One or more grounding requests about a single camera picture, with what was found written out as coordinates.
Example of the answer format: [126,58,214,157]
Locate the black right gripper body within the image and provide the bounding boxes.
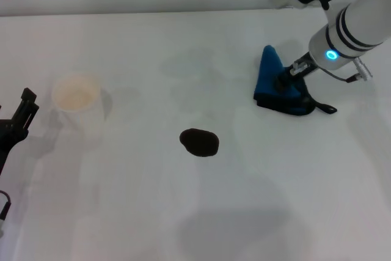
[285,53,319,80]

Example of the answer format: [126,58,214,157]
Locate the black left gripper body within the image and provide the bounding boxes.
[0,118,30,177]

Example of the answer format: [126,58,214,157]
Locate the blue rag with dark trim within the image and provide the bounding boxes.
[252,45,338,117]

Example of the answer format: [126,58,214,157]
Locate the white paper cup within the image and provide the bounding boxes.
[51,72,106,135]

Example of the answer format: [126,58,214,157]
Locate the black water stain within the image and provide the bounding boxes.
[178,127,221,158]

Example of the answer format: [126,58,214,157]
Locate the left arm cable with connector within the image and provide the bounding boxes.
[0,190,13,238]

